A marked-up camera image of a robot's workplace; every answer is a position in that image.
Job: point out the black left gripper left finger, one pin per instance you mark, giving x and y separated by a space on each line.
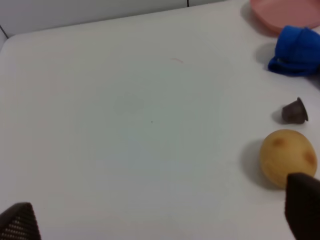
19 222

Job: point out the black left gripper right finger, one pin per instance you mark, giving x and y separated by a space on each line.
302 206

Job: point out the blue cloth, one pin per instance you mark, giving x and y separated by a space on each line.
297 52

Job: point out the potato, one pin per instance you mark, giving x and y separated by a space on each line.
285 152

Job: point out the brown coffee capsule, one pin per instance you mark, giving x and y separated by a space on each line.
295 113

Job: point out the pink soap dish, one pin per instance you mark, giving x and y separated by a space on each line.
276 14

